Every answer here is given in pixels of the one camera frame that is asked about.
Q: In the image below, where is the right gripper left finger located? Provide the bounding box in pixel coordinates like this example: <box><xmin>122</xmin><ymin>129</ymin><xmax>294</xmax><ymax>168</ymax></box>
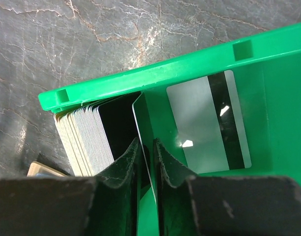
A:
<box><xmin>0</xmin><ymin>138</ymin><xmax>140</xmax><ymax>236</ymax></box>

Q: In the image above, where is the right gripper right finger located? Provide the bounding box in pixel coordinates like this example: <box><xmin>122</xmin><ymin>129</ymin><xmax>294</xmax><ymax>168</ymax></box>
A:
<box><xmin>153</xmin><ymin>139</ymin><xmax>301</xmax><ymax>236</ymax></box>

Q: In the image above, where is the beige leather card holder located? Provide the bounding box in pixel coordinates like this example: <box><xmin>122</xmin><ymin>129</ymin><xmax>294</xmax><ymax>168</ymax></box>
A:
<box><xmin>27</xmin><ymin>161</ymin><xmax>66</xmax><ymax>177</ymax></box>

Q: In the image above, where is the white card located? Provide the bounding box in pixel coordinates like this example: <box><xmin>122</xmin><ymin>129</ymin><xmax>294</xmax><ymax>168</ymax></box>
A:
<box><xmin>132</xmin><ymin>92</ymin><xmax>157</xmax><ymax>203</ymax></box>
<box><xmin>54</xmin><ymin>92</ymin><xmax>141</xmax><ymax>177</ymax></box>

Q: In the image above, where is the white card in bin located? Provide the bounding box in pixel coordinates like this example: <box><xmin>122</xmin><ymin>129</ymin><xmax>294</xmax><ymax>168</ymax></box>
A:
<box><xmin>54</xmin><ymin>92</ymin><xmax>141</xmax><ymax>177</ymax></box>

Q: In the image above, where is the card with magnetic stripe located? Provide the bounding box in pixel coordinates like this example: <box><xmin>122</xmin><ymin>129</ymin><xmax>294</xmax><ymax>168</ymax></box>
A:
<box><xmin>166</xmin><ymin>70</ymin><xmax>252</xmax><ymax>174</ymax></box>

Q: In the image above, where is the green plastic bin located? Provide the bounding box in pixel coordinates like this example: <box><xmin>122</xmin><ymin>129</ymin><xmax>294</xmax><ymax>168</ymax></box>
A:
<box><xmin>39</xmin><ymin>23</ymin><xmax>301</xmax><ymax>236</ymax></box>

